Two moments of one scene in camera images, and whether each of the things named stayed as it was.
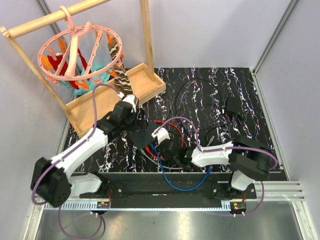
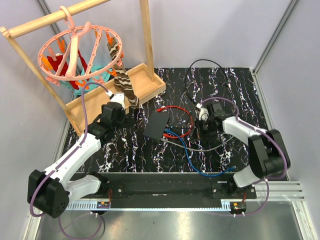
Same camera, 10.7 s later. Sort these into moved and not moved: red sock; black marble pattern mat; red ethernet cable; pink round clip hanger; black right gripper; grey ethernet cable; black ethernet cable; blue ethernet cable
Moved: black right gripper; red ethernet cable; black ethernet cable; grey ethernet cable; blue ethernet cable
Not moved: black marble pattern mat; red sock; pink round clip hanger
